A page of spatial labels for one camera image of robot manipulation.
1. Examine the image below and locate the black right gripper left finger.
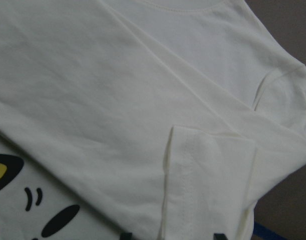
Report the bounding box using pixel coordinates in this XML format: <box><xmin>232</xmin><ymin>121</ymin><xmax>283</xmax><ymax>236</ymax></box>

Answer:
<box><xmin>119</xmin><ymin>232</ymin><xmax>132</xmax><ymax>240</ymax></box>

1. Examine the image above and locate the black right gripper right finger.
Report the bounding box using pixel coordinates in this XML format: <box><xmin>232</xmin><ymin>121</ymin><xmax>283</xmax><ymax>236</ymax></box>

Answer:
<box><xmin>213</xmin><ymin>229</ymin><xmax>229</xmax><ymax>240</ymax></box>

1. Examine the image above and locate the cream long-sleeve cat shirt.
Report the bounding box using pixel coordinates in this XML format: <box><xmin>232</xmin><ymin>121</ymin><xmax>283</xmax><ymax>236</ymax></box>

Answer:
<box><xmin>0</xmin><ymin>0</ymin><xmax>306</xmax><ymax>240</ymax></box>

